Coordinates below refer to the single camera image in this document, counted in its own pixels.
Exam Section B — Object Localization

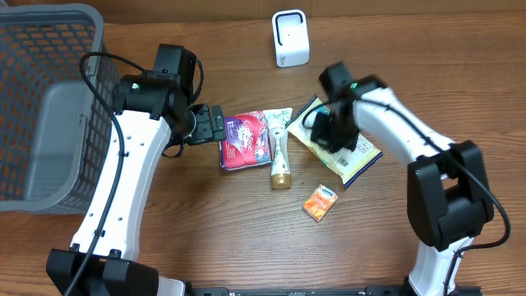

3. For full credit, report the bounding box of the yellow snack bag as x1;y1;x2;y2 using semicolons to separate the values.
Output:
287;95;383;188

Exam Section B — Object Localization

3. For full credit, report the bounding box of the red purple pouch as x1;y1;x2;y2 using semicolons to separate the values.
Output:
219;111;270;171

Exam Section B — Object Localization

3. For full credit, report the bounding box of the white tube gold cap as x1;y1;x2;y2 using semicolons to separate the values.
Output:
263;108;293;189

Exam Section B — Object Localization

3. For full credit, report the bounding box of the small orange juice carton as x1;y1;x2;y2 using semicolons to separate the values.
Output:
302;184;338;222

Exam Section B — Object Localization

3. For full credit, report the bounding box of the grey plastic basket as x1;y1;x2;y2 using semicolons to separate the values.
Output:
1;3;119;214

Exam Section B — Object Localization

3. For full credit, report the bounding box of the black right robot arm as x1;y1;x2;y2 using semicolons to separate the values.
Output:
311;62;494;295

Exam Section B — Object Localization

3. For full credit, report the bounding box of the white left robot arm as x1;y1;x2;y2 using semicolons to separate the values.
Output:
46;44;226;295

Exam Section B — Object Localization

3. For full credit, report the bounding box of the white barcode scanner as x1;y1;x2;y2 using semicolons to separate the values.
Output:
271;9;310;68

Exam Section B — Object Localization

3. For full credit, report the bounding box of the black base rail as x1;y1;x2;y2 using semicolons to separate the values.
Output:
184;284;482;296

